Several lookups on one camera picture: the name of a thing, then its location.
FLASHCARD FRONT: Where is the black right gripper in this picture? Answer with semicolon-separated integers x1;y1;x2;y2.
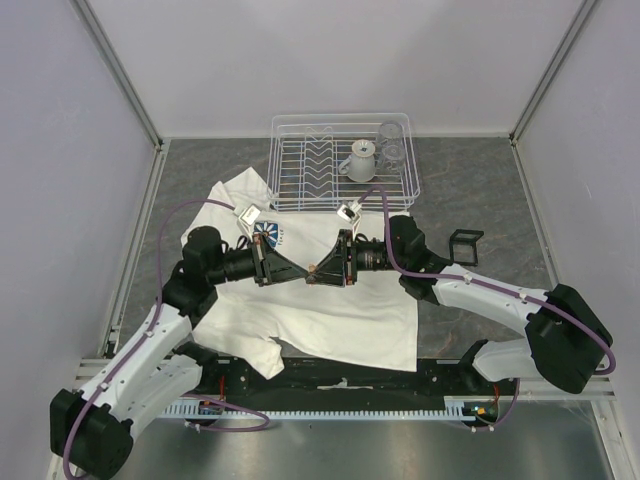
307;229;406;288

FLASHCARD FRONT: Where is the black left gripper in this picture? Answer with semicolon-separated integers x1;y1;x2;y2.
208;233;307;287

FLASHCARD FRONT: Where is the white t-shirt with flower print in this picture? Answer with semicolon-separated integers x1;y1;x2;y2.
191;168;418;379

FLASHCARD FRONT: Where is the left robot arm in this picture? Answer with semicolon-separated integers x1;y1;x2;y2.
50;226;307;479

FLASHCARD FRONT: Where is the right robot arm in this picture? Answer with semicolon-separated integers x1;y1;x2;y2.
306;216;616;394

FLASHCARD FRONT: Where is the white ceramic mug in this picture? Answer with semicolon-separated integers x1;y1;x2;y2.
338;139;376;183

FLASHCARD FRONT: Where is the near clear plastic cup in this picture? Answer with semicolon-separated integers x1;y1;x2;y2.
378;142;406;174

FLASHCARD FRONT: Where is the clear plastic cup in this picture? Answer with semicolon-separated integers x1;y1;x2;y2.
378;142;406;174
377;120;404;145

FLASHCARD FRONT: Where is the far clear plastic cup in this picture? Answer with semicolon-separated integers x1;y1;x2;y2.
377;120;404;145

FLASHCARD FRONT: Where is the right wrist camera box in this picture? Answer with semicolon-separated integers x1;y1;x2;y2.
336;200;362;237

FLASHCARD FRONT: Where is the white wire dish rack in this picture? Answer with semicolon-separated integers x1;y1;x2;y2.
267;113;420;212

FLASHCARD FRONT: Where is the small black frame stand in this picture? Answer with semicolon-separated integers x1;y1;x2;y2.
448;229;485;267

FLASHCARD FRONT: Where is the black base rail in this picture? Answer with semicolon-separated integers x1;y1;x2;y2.
197;357;516;399

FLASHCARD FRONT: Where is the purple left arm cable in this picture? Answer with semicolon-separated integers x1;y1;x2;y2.
62;198;274;480

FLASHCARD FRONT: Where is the white slotted cable duct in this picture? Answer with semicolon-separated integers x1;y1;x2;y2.
159;399;475;421

